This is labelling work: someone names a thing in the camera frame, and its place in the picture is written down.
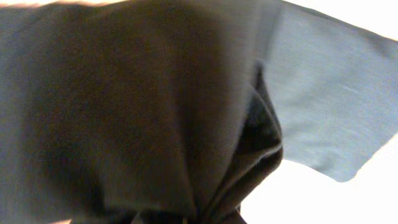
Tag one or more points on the black t-shirt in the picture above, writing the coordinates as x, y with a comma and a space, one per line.
174, 111

